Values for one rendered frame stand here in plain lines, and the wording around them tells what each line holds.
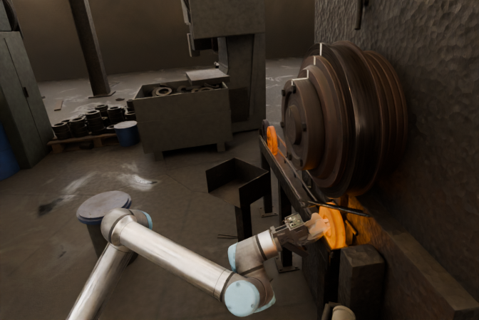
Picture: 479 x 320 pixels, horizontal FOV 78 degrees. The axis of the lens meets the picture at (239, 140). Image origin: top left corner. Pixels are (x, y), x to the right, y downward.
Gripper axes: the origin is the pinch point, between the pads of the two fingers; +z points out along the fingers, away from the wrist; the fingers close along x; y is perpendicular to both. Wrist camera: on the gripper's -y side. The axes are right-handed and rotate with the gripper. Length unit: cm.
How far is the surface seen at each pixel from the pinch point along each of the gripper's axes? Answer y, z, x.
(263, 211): -68, -27, 113
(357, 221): 3.1, 7.5, -7.0
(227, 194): -4, -36, 51
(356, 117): 44.1, 10.8, -19.2
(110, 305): -38, -123, 48
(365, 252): 4.8, 3.2, -20.5
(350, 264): 6.0, -2.3, -23.3
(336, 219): 5.4, 1.5, -5.2
